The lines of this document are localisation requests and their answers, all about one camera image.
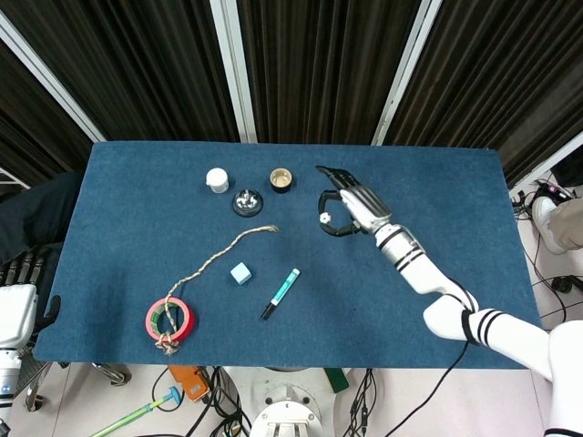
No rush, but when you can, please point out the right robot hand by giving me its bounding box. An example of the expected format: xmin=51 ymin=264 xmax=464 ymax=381
xmin=315 ymin=165 xmax=394 ymax=238

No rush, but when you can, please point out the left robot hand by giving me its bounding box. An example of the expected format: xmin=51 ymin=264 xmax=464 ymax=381
xmin=0 ymin=248 xmax=62 ymax=351

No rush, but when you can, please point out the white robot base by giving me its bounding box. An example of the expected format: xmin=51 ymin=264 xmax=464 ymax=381
xmin=227 ymin=367 xmax=356 ymax=437

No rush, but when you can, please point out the black cup beige inside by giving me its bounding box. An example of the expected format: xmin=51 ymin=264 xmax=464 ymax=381
xmin=269 ymin=168 xmax=293 ymax=195

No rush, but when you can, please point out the chrome chair leg caster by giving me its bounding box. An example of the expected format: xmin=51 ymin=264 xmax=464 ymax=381
xmin=90 ymin=361 xmax=133 ymax=386

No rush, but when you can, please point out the teal marker pen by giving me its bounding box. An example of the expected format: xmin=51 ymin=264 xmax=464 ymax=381
xmin=261 ymin=268 xmax=302 ymax=320

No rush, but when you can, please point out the blue table cloth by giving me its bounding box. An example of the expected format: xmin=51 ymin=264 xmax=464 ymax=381
xmin=34 ymin=140 xmax=554 ymax=371

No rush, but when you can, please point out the light blue cube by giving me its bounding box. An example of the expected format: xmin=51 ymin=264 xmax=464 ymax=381
xmin=230 ymin=261 xmax=253 ymax=287

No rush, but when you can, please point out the white bottle cap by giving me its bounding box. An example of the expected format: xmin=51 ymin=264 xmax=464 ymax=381
xmin=205 ymin=168 xmax=230 ymax=195

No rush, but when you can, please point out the red tape roll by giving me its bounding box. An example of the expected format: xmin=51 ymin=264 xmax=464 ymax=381
xmin=145 ymin=296 xmax=199 ymax=341

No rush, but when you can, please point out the dark green block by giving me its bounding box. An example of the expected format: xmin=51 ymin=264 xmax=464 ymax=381
xmin=323 ymin=368 xmax=351 ymax=394

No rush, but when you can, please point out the white shoe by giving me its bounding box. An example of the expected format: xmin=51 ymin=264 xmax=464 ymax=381
xmin=531 ymin=195 xmax=568 ymax=255

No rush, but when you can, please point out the orange box device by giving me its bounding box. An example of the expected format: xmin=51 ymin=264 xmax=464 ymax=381
xmin=167 ymin=364 xmax=211 ymax=402

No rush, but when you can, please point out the khaki trouser leg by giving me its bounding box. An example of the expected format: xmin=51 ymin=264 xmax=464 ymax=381
xmin=548 ymin=196 xmax=583 ymax=250

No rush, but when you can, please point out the white frame post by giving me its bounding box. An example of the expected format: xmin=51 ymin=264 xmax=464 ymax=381
xmin=507 ymin=135 xmax=583 ymax=195
xmin=0 ymin=11 xmax=109 ymax=143
xmin=370 ymin=0 xmax=444 ymax=147
xmin=208 ymin=0 xmax=259 ymax=144

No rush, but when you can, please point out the green stick blue handle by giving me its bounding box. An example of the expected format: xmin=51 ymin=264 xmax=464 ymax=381
xmin=88 ymin=385 xmax=184 ymax=437

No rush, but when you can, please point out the twisted twine rope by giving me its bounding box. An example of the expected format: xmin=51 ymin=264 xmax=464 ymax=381
xmin=154 ymin=224 xmax=281 ymax=356

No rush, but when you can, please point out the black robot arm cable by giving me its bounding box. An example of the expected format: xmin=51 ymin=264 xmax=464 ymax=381
xmin=384 ymin=277 xmax=479 ymax=437

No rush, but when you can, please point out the black cable bundle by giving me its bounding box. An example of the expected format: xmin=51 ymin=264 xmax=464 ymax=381
xmin=152 ymin=365 xmax=252 ymax=437
xmin=342 ymin=368 xmax=382 ymax=437

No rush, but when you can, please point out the black box with cables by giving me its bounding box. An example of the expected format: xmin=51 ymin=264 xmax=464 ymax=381
xmin=509 ymin=157 xmax=583 ymax=222

